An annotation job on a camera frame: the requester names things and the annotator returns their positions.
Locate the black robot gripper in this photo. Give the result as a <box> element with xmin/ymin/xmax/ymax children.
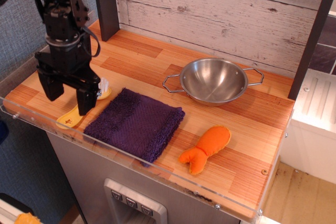
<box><xmin>35</xmin><ymin>31</ymin><xmax>100</xmax><ymax>116</ymax></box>

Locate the yellow dish brush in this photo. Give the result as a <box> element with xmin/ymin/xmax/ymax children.
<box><xmin>56</xmin><ymin>78</ymin><xmax>111</xmax><ymax>130</ymax></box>

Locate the silver two-handled pot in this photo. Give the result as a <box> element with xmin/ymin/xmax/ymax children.
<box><xmin>162</xmin><ymin>58</ymin><xmax>264</xmax><ymax>106</ymax></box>

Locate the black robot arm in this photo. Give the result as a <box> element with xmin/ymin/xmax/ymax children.
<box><xmin>1</xmin><ymin>0</ymin><xmax>101</xmax><ymax>116</ymax></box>

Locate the purple folded cloth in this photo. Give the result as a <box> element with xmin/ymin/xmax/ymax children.
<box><xmin>84</xmin><ymin>88</ymin><xmax>185</xmax><ymax>167</ymax></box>

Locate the clear acrylic front guard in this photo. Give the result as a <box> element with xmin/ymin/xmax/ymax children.
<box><xmin>3</xmin><ymin>90</ymin><xmax>294</xmax><ymax>223</ymax></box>

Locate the grey toy fridge cabinet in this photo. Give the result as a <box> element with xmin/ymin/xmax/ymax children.
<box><xmin>48</xmin><ymin>133</ymin><xmax>239</xmax><ymax>223</ymax></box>

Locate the silver dispenser panel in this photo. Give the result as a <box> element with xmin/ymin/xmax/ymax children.
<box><xmin>104</xmin><ymin>178</ymin><xmax>168</xmax><ymax>223</ymax></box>

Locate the orange object bottom left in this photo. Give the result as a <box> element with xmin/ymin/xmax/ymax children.
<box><xmin>14</xmin><ymin>212</ymin><xmax>41</xmax><ymax>224</ymax></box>

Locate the orange plush fish toy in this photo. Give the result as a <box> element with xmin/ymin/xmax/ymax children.
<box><xmin>178</xmin><ymin>125</ymin><xmax>232</xmax><ymax>175</ymax></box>

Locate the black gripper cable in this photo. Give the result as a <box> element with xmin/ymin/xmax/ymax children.
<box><xmin>81</xmin><ymin>26</ymin><xmax>101</xmax><ymax>58</ymax></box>

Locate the dark right post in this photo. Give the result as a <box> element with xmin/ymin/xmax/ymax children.
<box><xmin>288</xmin><ymin>0</ymin><xmax>333</xmax><ymax>100</ymax></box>

